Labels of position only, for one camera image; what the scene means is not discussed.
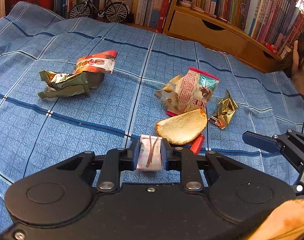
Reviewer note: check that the pink paper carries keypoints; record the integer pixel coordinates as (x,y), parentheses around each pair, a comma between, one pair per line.
(149,155)

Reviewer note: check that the blue checked cloth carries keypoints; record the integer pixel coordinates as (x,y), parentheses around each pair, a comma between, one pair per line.
(79,135)

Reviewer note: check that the slice of bread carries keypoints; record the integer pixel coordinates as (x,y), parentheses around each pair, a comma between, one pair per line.
(182,127)

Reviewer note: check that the person's right forearm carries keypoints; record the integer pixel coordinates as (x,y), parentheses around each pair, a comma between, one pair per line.
(291,220)

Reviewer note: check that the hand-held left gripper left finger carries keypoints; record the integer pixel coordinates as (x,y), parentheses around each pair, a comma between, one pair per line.
(134,155)

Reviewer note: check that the orange white nut wrapper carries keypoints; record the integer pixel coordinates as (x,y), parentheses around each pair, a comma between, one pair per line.
(94,62)

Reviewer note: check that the red white cracker wrapper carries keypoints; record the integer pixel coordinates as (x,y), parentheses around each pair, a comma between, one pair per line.
(194,92)

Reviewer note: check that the small red trinket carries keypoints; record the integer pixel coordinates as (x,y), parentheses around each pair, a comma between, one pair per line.
(271,48)

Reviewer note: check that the red crate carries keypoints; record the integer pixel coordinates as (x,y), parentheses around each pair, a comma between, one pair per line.
(29,1)

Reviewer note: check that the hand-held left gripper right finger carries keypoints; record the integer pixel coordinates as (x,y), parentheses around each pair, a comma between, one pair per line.
(165,155)

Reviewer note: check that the black model bicycle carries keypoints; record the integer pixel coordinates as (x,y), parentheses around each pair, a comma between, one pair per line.
(117,12)

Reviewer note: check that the small red sausage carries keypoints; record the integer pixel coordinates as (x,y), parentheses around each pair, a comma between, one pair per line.
(197,143)

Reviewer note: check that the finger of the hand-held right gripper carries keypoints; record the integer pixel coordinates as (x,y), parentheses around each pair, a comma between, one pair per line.
(260,142)

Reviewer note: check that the small gold foil wrapper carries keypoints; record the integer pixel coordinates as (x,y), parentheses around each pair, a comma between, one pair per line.
(224,112)

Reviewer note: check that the wooden drawer organizer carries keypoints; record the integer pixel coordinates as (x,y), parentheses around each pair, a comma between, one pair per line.
(216,40)

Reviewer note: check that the green gold foil wrapper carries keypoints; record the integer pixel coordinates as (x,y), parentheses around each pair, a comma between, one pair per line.
(67,85)

